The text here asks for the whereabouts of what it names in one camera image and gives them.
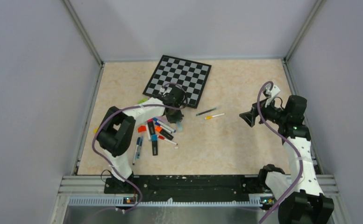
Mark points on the white marker yellow end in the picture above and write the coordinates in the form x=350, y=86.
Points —
x=213, y=116

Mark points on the black grey chessboard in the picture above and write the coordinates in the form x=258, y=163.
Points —
x=191, y=75

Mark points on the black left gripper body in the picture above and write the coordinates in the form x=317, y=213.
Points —
x=176, y=115

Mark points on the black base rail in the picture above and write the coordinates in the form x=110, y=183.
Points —
x=238, y=183

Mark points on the black highlighter pink cap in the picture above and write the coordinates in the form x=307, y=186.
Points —
x=151, y=127

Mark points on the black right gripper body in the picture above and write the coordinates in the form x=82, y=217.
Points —
x=271, y=113

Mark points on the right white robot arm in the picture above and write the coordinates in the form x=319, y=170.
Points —
x=303, y=201

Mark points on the black highlighter blue cap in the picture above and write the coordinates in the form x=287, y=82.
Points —
x=154, y=144

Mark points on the green ink clear pen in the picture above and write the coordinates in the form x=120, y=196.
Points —
x=207, y=111

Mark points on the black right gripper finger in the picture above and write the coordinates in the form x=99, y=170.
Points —
x=253, y=110
x=248, y=117

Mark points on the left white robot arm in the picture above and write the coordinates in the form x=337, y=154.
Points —
x=115, y=132

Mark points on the light blue highlighter body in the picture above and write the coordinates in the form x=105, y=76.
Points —
x=179, y=125

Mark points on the black highlighter orange cap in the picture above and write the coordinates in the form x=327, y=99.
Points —
x=164, y=133

